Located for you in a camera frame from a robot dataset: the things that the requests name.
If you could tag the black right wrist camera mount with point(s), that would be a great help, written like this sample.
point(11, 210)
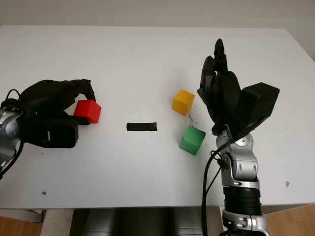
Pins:
point(258, 103)

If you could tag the grey robot body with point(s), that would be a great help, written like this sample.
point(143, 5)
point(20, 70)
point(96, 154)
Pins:
point(137, 221)

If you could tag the black tape strip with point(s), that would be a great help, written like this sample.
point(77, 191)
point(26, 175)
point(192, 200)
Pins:
point(142, 126)

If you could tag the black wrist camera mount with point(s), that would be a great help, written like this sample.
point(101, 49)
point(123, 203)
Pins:
point(258, 103)
point(56, 135)

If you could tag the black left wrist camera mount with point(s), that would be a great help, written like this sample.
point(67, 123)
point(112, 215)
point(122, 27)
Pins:
point(56, 135)

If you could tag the green wooden block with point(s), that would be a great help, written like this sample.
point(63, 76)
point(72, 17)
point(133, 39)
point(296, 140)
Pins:
point(192, 141)

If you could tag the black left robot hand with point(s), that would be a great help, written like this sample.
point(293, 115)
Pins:
point(46, 98)

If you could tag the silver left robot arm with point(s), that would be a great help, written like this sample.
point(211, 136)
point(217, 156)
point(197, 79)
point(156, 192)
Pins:
point(9, 127)

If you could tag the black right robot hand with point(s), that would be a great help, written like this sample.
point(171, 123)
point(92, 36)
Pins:
point(224, 98)

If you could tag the red wooden block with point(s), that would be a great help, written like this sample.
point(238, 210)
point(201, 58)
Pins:
point(87, 110)

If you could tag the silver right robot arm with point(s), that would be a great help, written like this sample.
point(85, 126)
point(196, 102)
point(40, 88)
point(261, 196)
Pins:
point(243, 169)

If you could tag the yellow wooden block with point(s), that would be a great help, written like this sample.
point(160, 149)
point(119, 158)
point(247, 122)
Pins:
point(183, 102)

